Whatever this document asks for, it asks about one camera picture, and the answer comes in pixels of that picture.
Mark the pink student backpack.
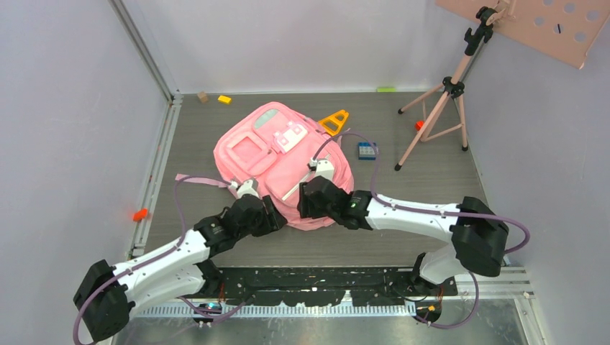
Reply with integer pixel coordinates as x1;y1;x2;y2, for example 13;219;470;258
176;102;354;231

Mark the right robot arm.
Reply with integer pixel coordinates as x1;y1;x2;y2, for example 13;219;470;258
298;177;509;295

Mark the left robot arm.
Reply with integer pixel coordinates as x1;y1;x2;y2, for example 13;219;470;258
73;195;287;344

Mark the blue toy brick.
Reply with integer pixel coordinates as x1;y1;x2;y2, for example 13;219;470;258
358;142;378;161

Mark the yellow triangle ruler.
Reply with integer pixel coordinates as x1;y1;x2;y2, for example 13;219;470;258
318;109;350;136

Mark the small yellow brick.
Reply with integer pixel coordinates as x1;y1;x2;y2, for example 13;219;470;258
217;95;232;104

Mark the small wooden block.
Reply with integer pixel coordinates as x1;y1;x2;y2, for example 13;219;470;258
196;92;209;104

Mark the pink tripod music stand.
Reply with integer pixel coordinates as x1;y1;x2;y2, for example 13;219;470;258
394;0;609;171

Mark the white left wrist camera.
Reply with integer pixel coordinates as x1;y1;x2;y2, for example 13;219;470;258
228;178;260;199

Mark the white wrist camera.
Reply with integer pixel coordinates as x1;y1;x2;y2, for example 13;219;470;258
308;159;334;180
228;178;260;199

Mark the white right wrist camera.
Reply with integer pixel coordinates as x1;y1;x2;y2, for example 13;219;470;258
308;159;334;180

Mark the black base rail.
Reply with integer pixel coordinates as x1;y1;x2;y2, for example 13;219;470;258
193;267;458;321

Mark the orange clip on frame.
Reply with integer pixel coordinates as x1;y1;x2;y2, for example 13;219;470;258
132;208;148;222

